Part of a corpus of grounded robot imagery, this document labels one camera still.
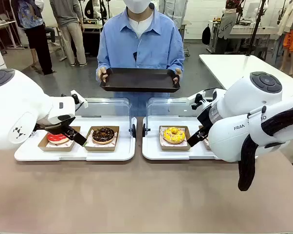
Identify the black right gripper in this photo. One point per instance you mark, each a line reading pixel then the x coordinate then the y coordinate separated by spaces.
pixel 206 117

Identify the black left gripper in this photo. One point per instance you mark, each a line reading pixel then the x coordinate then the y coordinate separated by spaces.
pixel 54 128

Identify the yellow glazed donut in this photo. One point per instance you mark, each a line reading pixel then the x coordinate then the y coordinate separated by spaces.
pixel 188 146

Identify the white paper liner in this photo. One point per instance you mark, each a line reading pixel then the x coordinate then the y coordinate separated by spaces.
pixel 183 144
pixel 97 145
pixel 52 145

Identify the red glazed donut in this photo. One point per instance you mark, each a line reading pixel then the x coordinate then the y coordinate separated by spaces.
pixel 43 145
pixel 54 138

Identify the yellow sprinkled donut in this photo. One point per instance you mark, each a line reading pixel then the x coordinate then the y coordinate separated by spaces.
pixel 173 135

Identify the black serving tray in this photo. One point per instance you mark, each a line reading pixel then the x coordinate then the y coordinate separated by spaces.
pixel 139 80

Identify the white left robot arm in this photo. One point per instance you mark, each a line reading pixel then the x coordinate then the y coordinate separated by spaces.
pixel 20 104

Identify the person's left forearm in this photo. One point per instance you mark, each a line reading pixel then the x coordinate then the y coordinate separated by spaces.
pixel 179 58

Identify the person's right forearm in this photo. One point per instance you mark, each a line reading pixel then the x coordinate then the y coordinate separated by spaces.
pixel 101 58

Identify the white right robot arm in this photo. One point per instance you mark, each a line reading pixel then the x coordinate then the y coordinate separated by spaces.
pixel 243 117

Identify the sprinkled chocolate donut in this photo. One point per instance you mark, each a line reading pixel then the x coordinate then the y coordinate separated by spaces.
pixel 206 143

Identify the chocolate glazed donut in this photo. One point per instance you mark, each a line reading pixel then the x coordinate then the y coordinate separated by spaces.
pixel 103 135

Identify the person in blue shirt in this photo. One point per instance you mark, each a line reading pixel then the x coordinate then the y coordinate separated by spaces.
pixel 141 46

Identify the person's left hand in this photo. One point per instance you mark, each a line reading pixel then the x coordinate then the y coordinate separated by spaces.
pixel 178 73

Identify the person's right hand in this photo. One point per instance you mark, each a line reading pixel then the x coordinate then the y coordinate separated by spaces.
pixel 101 74

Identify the white display tray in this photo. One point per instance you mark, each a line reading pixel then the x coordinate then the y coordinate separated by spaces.
pixel 107 153
pixel 151 148

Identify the clear display lid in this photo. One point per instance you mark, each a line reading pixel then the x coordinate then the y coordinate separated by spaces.
pixel 170 107
pixel 105 107

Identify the black hanging bag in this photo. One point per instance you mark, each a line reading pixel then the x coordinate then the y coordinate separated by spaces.
pixel 206 35

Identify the bystander in grey shirt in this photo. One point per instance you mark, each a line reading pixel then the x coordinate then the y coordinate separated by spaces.
pixel 72 31

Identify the white background workbench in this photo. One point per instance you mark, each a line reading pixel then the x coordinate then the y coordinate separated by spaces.
pixel 241 30

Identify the black stand pole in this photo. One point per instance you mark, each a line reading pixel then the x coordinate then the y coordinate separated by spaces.
pixel 254 31

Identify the bystander in light shirt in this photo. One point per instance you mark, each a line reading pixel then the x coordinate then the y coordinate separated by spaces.
pixel 175 12

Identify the wooden background desk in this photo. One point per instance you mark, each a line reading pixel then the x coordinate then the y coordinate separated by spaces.
pixel 5 24

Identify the mannequin with orange shorts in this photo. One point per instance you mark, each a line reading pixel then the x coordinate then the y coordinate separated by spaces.
pixel 290 41

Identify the white face mask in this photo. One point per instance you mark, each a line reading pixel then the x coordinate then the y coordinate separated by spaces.
pixel 138 5

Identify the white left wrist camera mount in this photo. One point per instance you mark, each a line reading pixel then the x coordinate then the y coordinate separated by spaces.
pixel 78 100

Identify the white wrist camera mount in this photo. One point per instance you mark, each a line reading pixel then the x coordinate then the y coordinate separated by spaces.
pixel 78 100
pixel 201 97

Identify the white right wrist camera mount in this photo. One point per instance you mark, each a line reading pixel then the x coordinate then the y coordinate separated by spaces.
pixel 201 97

